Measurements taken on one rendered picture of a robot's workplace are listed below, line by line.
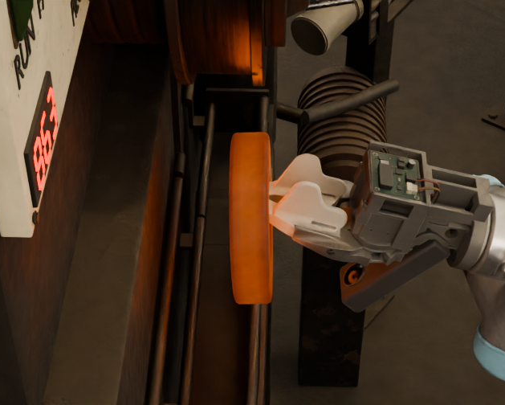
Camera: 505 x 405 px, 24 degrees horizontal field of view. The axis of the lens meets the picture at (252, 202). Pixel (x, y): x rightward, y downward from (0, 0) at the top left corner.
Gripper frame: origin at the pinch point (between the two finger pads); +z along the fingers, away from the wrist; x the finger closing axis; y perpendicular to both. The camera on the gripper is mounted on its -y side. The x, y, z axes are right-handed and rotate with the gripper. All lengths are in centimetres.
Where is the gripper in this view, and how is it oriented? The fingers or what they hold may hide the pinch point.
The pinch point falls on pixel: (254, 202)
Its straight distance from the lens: 104.8
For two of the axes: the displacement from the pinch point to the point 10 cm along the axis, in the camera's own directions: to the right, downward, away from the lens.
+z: -9.7, -2.1, -1.5
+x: -0.4, 6.9, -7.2
